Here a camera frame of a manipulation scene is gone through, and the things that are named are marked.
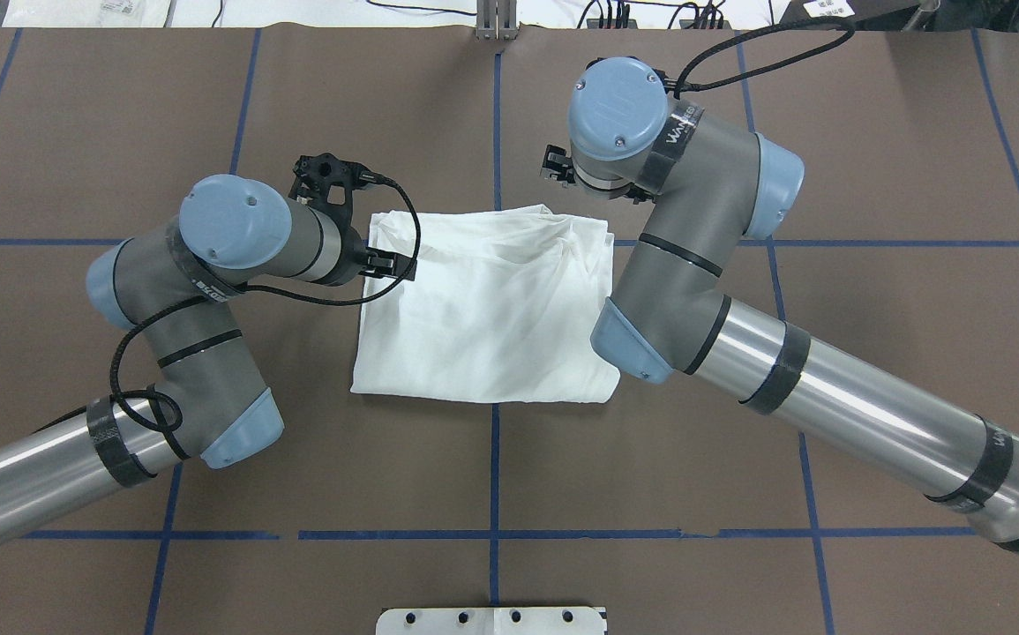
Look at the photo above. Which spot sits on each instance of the aluminium frame post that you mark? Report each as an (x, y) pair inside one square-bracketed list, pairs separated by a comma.
[(497, 20)]

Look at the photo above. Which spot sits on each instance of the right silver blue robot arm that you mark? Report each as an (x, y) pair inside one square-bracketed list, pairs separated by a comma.
[(712, 185)]

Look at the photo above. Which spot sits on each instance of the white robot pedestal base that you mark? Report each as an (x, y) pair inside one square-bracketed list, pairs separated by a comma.
[(494, 620)]

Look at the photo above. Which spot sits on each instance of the white long-sleeve printed shirt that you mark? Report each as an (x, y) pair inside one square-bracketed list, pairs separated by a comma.
[(501, 309)]

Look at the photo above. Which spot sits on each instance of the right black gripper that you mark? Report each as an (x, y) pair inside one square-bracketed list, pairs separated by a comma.
[(557, 165)]

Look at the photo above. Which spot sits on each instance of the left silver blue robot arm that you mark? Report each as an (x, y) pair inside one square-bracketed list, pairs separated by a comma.
[(182, 380)]

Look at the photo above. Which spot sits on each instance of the black white remote box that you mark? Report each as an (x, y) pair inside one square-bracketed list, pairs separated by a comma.
[(859, 11)]

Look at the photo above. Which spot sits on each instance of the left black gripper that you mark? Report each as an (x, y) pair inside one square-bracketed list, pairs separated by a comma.
[(351, 250)]

